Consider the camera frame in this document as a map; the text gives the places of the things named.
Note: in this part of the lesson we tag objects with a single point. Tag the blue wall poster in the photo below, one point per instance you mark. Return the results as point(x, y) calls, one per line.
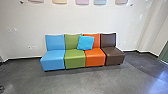
point(99, 1)

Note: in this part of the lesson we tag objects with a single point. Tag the yellow wall poster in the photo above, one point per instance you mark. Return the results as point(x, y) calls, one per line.
point(59, 1)

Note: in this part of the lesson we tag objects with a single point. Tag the green sofa seat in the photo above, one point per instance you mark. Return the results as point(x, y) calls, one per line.
point(74, 57)

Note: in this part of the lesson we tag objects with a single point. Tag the brown sofa seat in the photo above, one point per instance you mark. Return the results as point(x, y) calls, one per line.
point(112, 53)

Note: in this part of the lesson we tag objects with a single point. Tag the light blue cushion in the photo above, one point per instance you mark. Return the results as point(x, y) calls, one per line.
point(85, 42)

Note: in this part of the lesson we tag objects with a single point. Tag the salmon wall poster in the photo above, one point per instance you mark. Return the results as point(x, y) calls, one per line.
point(121, 1)

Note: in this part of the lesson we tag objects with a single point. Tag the orange wall poster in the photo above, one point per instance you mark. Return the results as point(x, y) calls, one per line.
point(35, 1)

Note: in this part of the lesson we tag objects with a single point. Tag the blue sofa seat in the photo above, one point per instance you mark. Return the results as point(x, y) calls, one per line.
point(53, 56)

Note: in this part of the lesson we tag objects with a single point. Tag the orange sofa seat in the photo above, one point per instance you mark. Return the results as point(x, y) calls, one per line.
point(94, 56)

